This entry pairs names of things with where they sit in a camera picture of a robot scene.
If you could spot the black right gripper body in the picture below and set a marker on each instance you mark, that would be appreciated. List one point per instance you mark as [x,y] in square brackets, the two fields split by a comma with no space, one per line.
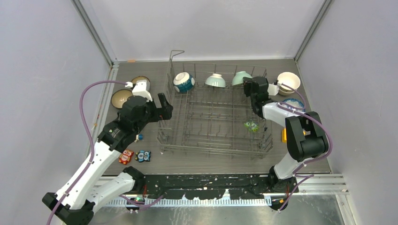
[248,89]

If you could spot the yellow toy window block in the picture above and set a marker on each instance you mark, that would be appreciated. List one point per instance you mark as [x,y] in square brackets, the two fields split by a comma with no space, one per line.
[284,136]

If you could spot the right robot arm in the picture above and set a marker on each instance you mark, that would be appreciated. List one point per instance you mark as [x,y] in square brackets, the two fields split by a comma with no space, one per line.
[306,137]

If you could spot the mint green bowl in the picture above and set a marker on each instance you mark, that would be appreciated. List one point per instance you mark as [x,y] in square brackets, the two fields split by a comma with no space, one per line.
[239,76]

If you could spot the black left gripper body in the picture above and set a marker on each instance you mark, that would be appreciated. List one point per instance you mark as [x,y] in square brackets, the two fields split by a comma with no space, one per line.
[150,108]

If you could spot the brown patterned bowl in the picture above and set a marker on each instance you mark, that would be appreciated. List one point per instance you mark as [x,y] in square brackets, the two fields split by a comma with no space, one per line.
[141,78]

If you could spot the dark teal glazed bowl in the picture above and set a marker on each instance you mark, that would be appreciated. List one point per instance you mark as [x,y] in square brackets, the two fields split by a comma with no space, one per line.
[120,97]

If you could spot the grey wire dish rack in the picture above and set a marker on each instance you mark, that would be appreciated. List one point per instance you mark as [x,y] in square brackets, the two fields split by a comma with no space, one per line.
[209,119]

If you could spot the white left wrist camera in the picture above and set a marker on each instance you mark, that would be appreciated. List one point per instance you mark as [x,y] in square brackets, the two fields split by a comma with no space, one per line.
[140,90]

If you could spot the pale green bowl middle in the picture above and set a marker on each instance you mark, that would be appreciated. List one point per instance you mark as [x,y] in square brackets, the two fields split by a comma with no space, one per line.
[216,80]

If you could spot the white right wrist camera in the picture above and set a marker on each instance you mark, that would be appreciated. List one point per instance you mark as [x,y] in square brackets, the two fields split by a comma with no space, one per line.
[273,88]

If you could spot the beige ceramic bowl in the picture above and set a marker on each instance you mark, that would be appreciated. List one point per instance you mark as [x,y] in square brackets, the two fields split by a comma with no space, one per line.
[284,92]
[290,79]

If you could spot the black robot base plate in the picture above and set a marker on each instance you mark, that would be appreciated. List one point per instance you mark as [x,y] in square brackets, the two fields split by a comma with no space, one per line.
[214,186]

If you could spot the teal white bowl back left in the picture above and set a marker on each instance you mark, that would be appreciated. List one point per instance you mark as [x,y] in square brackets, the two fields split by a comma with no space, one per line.
[183,82]

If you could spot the green owl toy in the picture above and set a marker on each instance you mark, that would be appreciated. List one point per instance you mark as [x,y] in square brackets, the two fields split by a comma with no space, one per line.
[252,126]

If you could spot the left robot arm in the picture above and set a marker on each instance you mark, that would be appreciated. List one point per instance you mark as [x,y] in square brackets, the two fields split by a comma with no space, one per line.
[77,201]

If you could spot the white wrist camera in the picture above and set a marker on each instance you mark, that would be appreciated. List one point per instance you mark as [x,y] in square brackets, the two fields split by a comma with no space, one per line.
[140,90]
[273,88]

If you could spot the white bowl blue floral pattern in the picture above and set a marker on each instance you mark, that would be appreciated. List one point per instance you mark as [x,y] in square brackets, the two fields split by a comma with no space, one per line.
[294,102]

